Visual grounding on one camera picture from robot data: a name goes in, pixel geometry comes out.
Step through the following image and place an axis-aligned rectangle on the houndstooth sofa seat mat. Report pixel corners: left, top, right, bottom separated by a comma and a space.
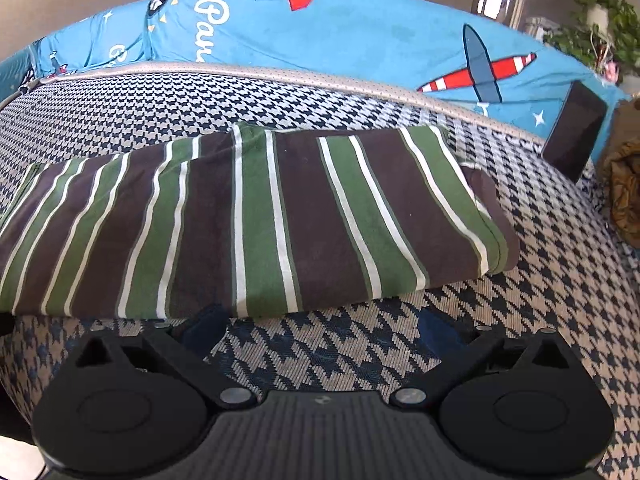
0, 70, 640, 480

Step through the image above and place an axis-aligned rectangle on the brown crumpled cloth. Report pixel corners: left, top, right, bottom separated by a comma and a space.
597, 100, 640, 248

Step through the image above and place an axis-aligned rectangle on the green brown striped shirt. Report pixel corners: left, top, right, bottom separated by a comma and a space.
0, 122, 521, 320

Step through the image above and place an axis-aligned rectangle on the potted green plant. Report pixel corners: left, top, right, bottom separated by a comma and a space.
542, 0, 640, 81

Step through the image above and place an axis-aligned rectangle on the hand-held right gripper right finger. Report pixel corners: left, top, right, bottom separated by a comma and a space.
390, 309, 577, 409

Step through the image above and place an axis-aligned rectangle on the white box appliance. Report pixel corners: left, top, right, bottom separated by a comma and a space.
522, 16, 561, 41

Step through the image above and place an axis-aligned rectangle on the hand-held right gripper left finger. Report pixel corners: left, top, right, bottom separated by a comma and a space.
74, 305, 258, 409

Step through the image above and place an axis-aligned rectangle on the black tablet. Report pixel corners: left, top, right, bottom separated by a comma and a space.
541, 80, 610, 183

